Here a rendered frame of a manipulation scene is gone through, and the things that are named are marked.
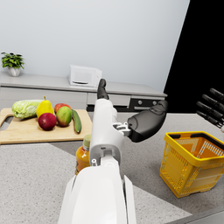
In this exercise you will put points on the lemon tea bottle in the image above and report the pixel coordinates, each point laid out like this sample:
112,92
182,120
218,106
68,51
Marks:
82,154

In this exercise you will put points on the yellow slatted basket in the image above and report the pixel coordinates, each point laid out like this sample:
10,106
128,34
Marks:
192,163

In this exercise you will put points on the green cucumber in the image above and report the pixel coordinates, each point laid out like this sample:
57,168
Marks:
76,121

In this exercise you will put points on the green red mango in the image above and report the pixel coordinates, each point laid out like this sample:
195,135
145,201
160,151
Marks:
64,116

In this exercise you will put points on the red peach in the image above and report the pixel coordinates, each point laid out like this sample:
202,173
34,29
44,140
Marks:
59,106

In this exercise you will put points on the white microwave oven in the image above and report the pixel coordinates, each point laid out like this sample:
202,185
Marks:
84,75

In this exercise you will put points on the red apple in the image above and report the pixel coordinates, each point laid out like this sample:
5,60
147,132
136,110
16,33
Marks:
47,121

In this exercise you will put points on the grey kitchen counter cabinet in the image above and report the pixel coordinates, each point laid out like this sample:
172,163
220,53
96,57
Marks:
58,92

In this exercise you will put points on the yellow pear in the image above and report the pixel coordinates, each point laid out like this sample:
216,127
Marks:
44,107

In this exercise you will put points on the wooden cutting board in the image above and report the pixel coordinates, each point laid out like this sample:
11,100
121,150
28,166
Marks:
35,129

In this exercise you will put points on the green cabbage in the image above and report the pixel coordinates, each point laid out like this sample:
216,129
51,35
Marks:
24,108

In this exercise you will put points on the potted green plant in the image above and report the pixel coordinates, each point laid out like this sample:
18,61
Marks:
12,62

